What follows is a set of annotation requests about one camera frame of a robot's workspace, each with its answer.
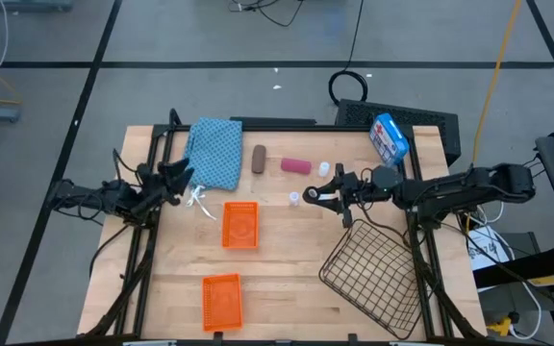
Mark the black wire basket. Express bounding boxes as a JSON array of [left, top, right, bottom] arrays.
[[318, 218, 432, 340]]

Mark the black cable bundle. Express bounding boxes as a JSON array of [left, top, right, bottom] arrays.
[[227, 0, 307, 28]]

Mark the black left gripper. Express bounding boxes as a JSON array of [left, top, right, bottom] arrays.
[[130, 158, 195, 215]]

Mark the white power cable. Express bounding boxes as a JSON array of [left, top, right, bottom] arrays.
[[512, 281, 545, 337]]

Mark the pink bandage roll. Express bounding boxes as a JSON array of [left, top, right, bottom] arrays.
[[280, 157, 313, 176]]

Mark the black metal table frame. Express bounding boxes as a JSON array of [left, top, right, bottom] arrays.
[[82, 108, 488, 340]]

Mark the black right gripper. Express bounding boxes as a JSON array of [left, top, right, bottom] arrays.
[[304, 162, 372, 230]]

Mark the brown bandage roll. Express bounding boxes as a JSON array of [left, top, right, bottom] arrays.
[[250, 143, 267, 175]]

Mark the blue patterned drawstring pouch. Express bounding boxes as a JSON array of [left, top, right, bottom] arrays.
[[182, 116, 244, 221]]

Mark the yellow cable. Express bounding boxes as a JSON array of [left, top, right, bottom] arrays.
[[471, 0, 523, 164]]

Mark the yellow power plug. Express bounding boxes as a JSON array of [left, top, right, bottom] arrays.
[[486, 314, 518, 337]]

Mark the black beam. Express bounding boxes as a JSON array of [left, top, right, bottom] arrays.
[[471, 242, 554, 290]]

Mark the black flat bar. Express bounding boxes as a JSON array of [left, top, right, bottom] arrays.
[[229, 116, 317, 127]]

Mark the blue first aid kit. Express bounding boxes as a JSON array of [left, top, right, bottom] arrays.
[[368, 112, 411, 168]]

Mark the white printed paper bag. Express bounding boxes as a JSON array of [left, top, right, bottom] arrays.
[[466, 225, 516, 273]]

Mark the black coiled floor cable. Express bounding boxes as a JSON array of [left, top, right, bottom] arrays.
[[327, 0, 369, 108]]

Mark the orange plastic basket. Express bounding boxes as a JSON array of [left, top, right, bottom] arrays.
[[202, 273, 244, 333], [221, 201, 261, 250]]

